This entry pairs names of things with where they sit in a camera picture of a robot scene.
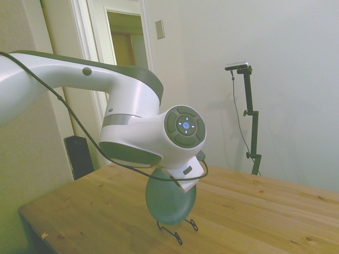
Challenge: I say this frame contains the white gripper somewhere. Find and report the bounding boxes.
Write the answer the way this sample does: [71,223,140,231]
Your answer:
[166,156,206,193]

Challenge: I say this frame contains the teal round plate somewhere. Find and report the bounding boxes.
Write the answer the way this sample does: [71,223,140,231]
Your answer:
[145,168,198,226]

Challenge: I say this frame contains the black tower heater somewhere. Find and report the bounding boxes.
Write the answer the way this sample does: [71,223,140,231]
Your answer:
[64,135,95,182]

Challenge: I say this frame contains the closet door with round pull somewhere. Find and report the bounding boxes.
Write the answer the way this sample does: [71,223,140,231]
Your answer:
[21,0,75,138]

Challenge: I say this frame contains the black wire plate stand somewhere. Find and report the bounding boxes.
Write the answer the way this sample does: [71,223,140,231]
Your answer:
[156,218,199,246]

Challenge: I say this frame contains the black camera stand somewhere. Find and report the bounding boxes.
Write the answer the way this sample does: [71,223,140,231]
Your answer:
[236,66,263,176]

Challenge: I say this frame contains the grey exterior camera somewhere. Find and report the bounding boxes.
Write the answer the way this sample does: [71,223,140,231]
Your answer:
[224,61,251,71]

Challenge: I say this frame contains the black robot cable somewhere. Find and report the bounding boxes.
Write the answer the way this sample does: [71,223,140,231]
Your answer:
[0,51,210,184]

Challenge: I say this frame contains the beige wall switch plate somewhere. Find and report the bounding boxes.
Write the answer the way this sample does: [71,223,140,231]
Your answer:
[155,20,165,40]

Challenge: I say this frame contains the white door frame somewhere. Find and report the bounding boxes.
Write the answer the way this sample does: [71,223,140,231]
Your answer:
[69,0,155,125]

